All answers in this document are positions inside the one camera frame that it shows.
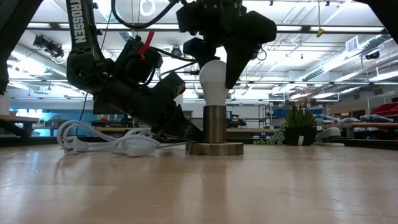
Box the yellow hanging power cord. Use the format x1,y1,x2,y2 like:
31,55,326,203
316,0,326,39

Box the white lightbulb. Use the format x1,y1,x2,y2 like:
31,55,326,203
198,59,229,107

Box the red fabric cover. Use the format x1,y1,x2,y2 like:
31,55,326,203
369,101,398,118

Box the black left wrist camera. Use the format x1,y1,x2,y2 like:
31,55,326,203
119,36,164,87

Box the white ceiling air vent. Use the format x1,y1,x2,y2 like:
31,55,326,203
345,35,361,54

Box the wooden workbench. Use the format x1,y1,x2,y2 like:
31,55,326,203
322,122,398,140

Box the white bottle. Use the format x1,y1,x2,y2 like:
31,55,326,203
0,93,11,116

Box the white lamp power cord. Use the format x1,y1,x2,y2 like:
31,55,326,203
56,119,187,157

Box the brass lamp socket base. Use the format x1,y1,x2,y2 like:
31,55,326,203
185,105,244,157

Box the white stapler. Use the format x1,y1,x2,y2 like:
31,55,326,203
313,126,346,147

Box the red zip tie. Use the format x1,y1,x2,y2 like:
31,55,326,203
138,29,155,61

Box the black ceiling-mounted device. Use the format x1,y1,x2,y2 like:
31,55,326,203
32,34,65,59

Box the potted green succulent plant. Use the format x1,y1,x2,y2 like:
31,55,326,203
253,103,318,146

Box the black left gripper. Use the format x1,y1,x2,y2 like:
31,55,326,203
133,72,205,144

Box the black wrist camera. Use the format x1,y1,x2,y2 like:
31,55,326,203
175,2,200,35
119,36,164,87

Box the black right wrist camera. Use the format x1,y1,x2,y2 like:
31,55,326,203
175,2,200,35

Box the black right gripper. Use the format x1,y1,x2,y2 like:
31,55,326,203
182,11,278,90

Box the small black mounted camera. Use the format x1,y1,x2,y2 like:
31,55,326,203
251,42,268,62

